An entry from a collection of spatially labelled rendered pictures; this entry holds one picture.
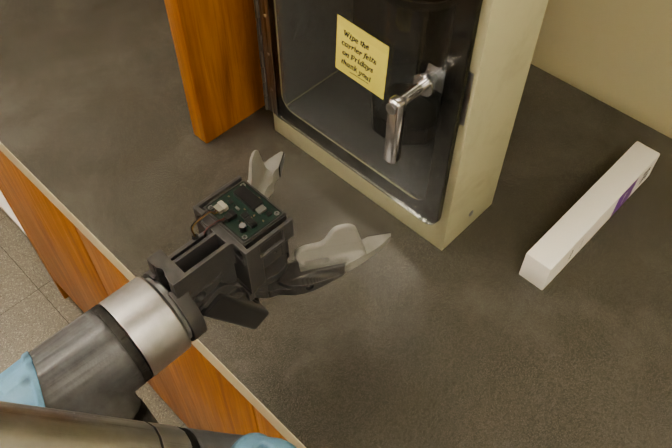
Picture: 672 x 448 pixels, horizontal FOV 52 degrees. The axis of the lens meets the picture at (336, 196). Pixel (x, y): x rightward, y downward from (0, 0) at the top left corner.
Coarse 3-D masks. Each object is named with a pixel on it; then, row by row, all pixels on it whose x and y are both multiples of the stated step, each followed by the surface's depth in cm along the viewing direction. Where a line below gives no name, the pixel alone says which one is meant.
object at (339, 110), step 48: (288, 0) 80; (336, 0) 73; (384, 0) 68; (432, 0) 63; (480, 0) 60; (288, 48) 85; (432, 48) 67; (288, 96) 92; (336, 96) 84; (384, 96) 77; (432, 96) 71; (336, 144) 90; (384, 144) 82; (432, 144) 75; (384, 192) 88; (432, 192) 81
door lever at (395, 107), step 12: (420, 84) 70; (432, 84) 70; (396, 96) 68; (408, 96) 69; (396, 108) 68; (396, 120) 69; (396, 132) 70; (396, 144) 72; (384, 156) 74; (396, 156) 74
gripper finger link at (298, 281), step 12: (288, 264) 62; (336, 264) 62; (288, 276) 61; (300, 276) 61; (312, 276) 61; (324, 276) 62; (336, 276) 62; (276, 288) 61; (288, 288) 61; (300, 288) 61; (312, 288) 62
